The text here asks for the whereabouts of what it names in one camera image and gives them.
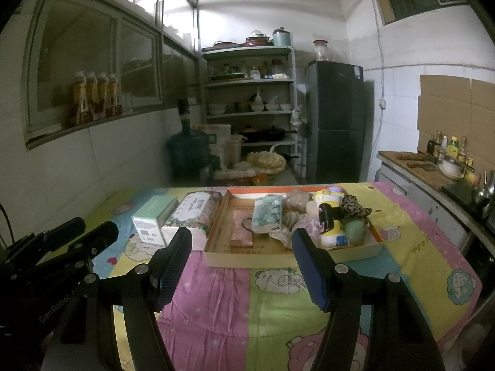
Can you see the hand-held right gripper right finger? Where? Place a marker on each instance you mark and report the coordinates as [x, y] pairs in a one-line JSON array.
[[309, 270]]

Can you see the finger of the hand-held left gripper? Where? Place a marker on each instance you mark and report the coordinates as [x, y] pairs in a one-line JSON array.
[[64, 234], [98, 237]]

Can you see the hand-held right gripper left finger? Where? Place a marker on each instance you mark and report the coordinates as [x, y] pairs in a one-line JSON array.
[[174, 266]]

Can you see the beige teddy bear purple dress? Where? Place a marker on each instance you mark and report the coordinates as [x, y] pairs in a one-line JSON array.
[[307, 227]]

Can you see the orange-rimmed cardboard box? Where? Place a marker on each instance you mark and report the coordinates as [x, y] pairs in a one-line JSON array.
[[232, 257]]

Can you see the mint green soft packet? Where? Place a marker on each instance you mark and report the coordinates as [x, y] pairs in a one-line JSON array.
[[355, 231]]

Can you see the clear plastic bag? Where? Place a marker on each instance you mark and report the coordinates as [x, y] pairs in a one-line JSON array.
[[296, 208]]

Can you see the small floral tissue packet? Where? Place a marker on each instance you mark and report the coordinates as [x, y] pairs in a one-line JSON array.
[[267, 214]]

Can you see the pink towel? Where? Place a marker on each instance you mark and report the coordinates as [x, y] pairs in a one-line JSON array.
[[238, 232]]

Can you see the leopard print scrunchie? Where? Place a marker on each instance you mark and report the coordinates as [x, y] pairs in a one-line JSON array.
[[355, 205]]

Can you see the purple cloth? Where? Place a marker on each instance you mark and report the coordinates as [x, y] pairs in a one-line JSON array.
[[335, 190]]

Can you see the mint green tissue box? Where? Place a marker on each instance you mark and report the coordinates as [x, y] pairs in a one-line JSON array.
[[154, 216]]

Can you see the large floral tissue pack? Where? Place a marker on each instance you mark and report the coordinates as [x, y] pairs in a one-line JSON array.
[[193, 212]]

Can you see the colourful cartoon printed blanket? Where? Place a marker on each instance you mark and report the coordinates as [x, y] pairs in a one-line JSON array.
[[270, 317]]

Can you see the blue water jug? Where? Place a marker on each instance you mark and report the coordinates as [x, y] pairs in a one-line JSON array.
[[188, 154]]

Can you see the yellow lumpy pile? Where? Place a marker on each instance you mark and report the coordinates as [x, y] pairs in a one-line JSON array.
[[267, 162]]

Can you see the translucent plastic container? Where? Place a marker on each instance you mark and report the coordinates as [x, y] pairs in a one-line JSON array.
[[232, 150]]

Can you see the white carton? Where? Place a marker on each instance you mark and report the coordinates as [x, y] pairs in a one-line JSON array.
[[216, 143]]

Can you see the black frying pan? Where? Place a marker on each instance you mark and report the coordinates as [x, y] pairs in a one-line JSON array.
[[276, 134]]

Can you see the kitchen counter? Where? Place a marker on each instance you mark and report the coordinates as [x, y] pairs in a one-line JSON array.
[[421, 185]]

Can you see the dark grey refrigerator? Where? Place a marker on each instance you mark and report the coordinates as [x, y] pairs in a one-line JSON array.
[[336, 123]]

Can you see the black water pump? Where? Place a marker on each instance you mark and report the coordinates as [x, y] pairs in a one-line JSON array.
[[184, 114]]

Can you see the kitchen cleaver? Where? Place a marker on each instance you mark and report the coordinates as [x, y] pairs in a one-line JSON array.
[[423, 166]]

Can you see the white bowl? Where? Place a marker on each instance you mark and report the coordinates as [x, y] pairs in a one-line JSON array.
[[451, 169]]

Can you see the white pitcher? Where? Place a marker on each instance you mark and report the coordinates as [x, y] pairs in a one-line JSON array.
[[258, 102]]

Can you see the glass sliding window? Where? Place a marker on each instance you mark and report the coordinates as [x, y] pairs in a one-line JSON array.
[[96, 58]]

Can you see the row of condiment bottles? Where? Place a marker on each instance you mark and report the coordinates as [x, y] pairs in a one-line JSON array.
[[450, 148]]

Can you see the steel faucet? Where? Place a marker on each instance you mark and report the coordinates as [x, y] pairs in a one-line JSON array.
[[485, 189]]

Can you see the white shelf rack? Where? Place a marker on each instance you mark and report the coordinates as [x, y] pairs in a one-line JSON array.
[[247, 85]]

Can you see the brown cardboard sheet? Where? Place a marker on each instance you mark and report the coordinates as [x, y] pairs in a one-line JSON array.
[[452, 112]]

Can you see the glass jar red lid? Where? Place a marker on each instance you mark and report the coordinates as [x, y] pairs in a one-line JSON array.
[[321, 51]]

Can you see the teal enamel pot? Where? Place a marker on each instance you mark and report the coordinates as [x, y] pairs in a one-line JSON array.
[[281, 38]]

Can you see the red lidded dish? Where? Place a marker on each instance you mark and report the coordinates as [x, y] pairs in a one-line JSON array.
[[258, 39]]

